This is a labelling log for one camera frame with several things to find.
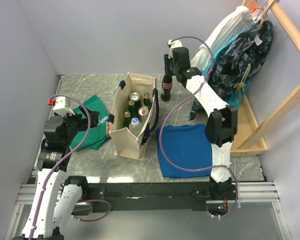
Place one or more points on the green glass bottle front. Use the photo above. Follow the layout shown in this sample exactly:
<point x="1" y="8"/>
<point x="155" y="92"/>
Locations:
<point x="127" y="119"/>

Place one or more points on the green glass bottle gold cap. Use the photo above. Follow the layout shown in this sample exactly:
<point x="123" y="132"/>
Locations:
<point x="147" y="101"/>

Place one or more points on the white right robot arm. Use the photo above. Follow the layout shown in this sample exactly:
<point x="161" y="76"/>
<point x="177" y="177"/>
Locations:
<point x="222" y="123"/>

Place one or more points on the dark cola glass bottle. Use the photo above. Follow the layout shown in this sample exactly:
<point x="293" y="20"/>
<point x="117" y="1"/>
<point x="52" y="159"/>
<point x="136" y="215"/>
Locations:
<point x="167" y="84"/>

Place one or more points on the orange clothes hanger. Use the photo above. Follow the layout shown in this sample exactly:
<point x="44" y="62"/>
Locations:
<point x="254" y="7"/>

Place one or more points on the beige canvas tote bag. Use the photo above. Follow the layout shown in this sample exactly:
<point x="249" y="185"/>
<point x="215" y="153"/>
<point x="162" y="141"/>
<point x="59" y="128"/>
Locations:
<point x="126" y="143"/>

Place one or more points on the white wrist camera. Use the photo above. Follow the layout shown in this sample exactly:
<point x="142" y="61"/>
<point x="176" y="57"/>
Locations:
<point x="172" y="44"/>
<point x="61" y="106"/>

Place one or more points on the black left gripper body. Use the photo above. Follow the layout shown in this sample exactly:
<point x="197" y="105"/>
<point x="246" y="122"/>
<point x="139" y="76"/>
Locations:
<point x="72" y="122"/>

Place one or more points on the blue folded t-shirt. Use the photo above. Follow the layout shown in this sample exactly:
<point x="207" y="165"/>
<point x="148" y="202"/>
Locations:
<point x="187" y="147"/>

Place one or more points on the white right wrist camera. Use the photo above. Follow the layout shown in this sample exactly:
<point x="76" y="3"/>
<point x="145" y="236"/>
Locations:
<point x="172" y="44"/>

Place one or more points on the white hanging shirt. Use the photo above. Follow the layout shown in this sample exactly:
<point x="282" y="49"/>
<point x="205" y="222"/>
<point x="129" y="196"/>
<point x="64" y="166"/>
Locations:
<point x="225" y="31"/>

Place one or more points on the clear water bottle blue cap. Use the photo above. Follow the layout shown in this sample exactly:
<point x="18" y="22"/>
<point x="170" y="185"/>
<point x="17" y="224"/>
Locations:
<point x="135" y="126"/>

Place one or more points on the turquoise hanging shirt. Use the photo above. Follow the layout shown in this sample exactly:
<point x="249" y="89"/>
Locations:
<point x="229" y="69"/>

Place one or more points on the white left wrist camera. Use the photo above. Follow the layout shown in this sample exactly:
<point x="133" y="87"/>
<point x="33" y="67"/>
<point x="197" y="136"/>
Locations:
<point x="61" y="106"/>

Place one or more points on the wooden clothes rack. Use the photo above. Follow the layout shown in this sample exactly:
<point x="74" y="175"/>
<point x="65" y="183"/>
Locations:
<point x="269" y="119"/>

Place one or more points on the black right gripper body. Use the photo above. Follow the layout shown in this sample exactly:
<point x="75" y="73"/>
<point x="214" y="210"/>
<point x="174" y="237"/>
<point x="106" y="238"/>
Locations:
<point x="174" y="68"/>

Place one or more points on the dark patterned hanging shirt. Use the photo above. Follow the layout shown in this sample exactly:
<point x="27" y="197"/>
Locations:
<point x="259" y="47"/>

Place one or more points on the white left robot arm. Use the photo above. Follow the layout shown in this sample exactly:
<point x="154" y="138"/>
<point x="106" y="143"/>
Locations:
<point x="55" y="197"/>

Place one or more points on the green glass bottle middle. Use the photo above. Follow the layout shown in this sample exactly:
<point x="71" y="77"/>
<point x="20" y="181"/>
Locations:
<point x="133" y="109"/>

